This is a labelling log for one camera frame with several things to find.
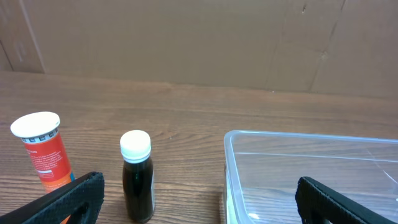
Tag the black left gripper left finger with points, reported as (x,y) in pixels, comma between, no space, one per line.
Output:
(79,201)

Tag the orange vitamin tube white cap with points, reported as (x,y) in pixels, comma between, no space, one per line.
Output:
(42,140)

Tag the dark syrup bottle white cap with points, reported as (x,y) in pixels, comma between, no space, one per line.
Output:
(138,175)

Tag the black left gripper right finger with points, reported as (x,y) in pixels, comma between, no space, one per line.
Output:
(319,204)

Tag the clear plastic container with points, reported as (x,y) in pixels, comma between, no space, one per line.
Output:
(262,171)

